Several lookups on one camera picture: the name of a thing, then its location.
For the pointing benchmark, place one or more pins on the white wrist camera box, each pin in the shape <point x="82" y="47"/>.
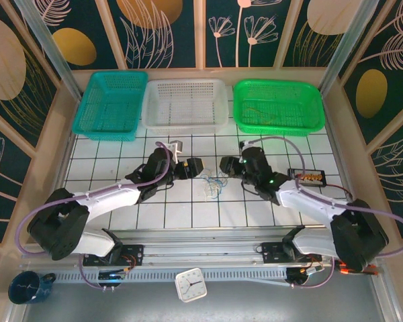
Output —
<point x="176" y="146"/>
<point x="244" y="145"/>

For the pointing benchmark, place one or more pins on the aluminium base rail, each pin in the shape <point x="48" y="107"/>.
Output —
<point x="201" y="250"/>

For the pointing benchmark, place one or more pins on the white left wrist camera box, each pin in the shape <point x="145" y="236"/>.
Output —
<point x="176" y="146"/>

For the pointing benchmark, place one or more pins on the black controller board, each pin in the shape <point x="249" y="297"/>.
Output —
<point x="302" y="275"/>
<point x="112" y="276"/>

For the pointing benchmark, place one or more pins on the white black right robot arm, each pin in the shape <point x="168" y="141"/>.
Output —
<point x="305" y="201"/>

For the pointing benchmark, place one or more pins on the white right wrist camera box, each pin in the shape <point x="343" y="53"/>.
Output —
<point x="244" y="145"/>

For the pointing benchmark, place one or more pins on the white plastic basket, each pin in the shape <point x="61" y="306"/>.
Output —
<point x="184" y="129"/>

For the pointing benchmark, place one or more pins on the teal plastic basket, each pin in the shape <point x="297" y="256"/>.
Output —
<point x="114" y="74"/>

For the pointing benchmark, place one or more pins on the green plastic basket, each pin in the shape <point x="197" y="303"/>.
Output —
<point x="278" y="131"/>

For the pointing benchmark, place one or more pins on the white square clock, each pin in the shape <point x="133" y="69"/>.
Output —
<point x="189" y="285"/>

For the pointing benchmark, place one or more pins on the black charger box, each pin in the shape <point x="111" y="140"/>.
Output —
<point x="309" y="176"/>

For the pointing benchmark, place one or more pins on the aluminium frame post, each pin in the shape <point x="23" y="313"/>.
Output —
<point x="50" y="50"/>
<point x="351" y="43"/>

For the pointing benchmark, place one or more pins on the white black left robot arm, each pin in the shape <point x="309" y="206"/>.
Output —
<point x="114" y="198"/>

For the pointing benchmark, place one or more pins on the dark blue mug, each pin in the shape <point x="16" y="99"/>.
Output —
<point x="23" y="288"/>

